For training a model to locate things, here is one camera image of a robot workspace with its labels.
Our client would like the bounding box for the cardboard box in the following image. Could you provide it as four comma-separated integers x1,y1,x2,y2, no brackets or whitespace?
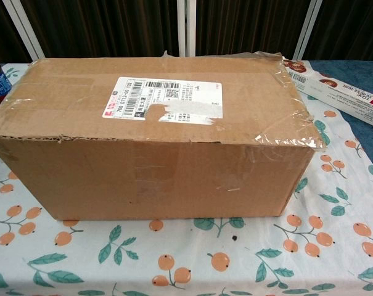
0,51,326,221

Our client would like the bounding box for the orange fruit print tablecloth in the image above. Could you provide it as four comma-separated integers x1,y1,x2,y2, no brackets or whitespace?
0,60,373,296

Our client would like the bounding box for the long white wrap box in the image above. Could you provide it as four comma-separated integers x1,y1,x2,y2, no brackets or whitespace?
281,58,373,123

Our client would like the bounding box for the white partition frame post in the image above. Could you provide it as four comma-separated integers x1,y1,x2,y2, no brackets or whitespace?
1,0,47,62
176,0,198,58
292,0,327,61

